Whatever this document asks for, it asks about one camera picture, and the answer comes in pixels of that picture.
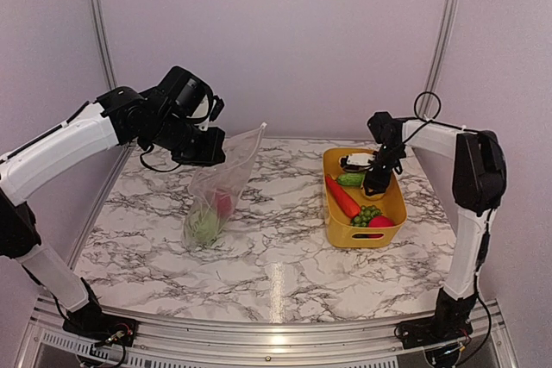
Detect orange toy carrot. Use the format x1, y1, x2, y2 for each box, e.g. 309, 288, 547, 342
324, 175, 361, 218

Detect clear zip top bag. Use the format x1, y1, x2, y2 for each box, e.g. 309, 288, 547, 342
182, 122, 267, 248

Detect green toy pepper back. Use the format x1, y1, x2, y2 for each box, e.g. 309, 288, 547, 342
184, 209, 221, 246

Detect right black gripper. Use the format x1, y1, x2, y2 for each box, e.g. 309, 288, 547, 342
363, 144, 405, 195

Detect yellow toy lemon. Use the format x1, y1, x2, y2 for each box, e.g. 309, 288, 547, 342
364, 189, 385, 201

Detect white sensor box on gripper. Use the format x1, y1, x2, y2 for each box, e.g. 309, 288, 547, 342
339, 153, 375, 172

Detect aluminium front rail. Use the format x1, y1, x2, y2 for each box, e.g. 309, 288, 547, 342
14, 296, 519, 367

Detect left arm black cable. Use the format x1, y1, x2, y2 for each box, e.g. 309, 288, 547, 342
138, 146, 182, 173

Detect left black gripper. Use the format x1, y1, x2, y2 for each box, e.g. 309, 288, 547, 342
150, 111, 225, 165

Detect green toy grapes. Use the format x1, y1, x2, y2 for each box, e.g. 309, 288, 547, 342
350, 205, 382, 228

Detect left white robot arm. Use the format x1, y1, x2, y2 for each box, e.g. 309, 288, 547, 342
1, 81, 225, 338

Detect yellow plastic basket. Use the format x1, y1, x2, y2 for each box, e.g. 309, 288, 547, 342
323, 173, 407, 248

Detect green toy bitter gourd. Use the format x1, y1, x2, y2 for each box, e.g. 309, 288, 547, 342
336, 172, 366, 188

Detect right aluminium frame post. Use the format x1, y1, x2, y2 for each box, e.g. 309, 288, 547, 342
423, 0, 459, 93

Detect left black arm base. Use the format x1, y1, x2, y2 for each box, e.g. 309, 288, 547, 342
63, 313, 138, 346

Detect red toy tomato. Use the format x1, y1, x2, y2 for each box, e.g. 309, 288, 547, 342
215, 189, 235, 219

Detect red toy fruit front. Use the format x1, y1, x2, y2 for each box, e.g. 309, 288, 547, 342
367, 215, 395, 228

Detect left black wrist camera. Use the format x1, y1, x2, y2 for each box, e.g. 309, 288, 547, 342
158, 66, 214, 118

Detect left white sensor box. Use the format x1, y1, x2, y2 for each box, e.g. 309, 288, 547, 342
192, 95, 224, 131

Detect left aluminium frame post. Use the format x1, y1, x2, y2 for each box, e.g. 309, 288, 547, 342
89, 0, 117, 90

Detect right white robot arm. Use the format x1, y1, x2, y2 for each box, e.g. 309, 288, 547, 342
363, 112, 506, 340

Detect aluminium frame post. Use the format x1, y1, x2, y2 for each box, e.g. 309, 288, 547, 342
423, 0, 459, 93
89, 0, 117, 90

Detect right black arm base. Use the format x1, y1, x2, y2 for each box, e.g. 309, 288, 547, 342
393, 316, 473, 349

